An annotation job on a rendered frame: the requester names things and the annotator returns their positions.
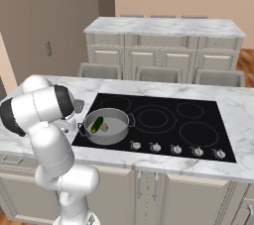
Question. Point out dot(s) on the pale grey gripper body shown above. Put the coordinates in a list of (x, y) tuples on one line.
[(68, 124)]

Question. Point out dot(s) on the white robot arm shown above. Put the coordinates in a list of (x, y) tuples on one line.
[(49, 143)]

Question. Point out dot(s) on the grey spatula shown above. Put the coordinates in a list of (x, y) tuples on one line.
[(79, 106)]

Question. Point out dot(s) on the green cucumber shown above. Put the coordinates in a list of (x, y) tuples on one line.
[(97, 125)]

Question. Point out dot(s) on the pale garlic bulb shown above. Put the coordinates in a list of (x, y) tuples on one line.
[(104, 127)]

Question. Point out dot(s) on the silver cooking pot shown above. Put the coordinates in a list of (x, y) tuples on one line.
[(112, 136)]

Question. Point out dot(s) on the cream drawer front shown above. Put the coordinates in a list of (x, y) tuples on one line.
[(28, 164)]

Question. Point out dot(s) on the grey stool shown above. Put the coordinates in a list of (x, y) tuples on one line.
[(100, 71), (219, 78), (158, 74), (163, 16), (131, 15), (194, 16)]

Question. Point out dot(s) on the silver hob knob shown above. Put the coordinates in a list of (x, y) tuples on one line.
[(177, 149), (135, 145), (155, 147), (197, 151), (219, 153)]

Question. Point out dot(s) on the cream cupboard door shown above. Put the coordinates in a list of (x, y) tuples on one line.
[(243, 209), (115, 199), (195, 202), (20, 196)]

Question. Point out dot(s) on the black glass hob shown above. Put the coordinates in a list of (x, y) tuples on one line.
[(185, 126)]

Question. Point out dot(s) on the cream cupboard island marble top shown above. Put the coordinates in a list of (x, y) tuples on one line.
[(165, 42)]

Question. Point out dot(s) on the grey wall socket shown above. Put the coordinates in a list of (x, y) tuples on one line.
[(48, 48)]

